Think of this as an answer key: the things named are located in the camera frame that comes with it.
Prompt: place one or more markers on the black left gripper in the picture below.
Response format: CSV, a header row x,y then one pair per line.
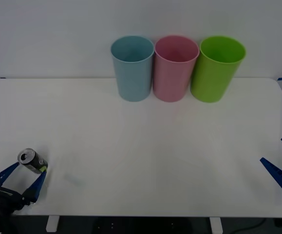
x,y
9,198

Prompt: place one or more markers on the black drink can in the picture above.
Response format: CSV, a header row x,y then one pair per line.
x,y
32,161

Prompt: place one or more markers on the white table leg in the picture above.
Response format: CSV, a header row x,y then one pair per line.
x,y
52,224
215,225

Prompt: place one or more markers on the green plastic bin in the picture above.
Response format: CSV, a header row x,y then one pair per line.
x,y
213,78

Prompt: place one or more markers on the pink plastic bin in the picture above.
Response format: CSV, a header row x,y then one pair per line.
x,y
171,78

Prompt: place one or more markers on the pale blue plastic bin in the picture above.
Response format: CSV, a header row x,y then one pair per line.
x,y
133,78

